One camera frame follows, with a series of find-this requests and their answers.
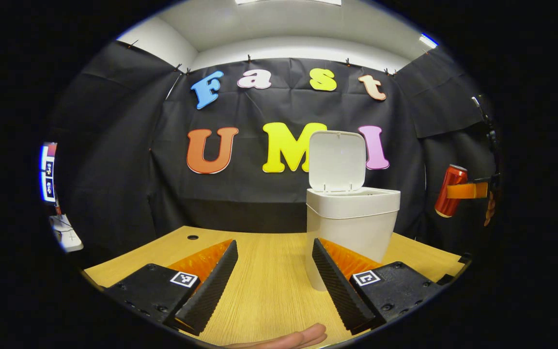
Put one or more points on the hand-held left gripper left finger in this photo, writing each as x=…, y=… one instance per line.
x=216, y=281

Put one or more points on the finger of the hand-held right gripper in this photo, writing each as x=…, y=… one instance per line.
x=468, y=190

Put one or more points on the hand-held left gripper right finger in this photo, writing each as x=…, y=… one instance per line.
x=338, y=286

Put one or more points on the red pop can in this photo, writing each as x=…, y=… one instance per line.
x=446, y=203

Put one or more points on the white desktop garbage bin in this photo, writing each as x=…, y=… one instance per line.
x=351, y=223

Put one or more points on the wooden desktop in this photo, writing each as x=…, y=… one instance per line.
x=269, y=271

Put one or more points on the black backdrop cloth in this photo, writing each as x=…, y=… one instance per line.
x=259, y=194

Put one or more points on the small ceiling light panel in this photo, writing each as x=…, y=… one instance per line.
x=428, y=40

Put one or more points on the white side table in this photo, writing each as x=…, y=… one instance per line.
x=68, y=237

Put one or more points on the computer monitor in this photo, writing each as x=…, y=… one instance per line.
x=48, y=169

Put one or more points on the large ceiling light panel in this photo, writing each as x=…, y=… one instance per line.
x=288, y=2

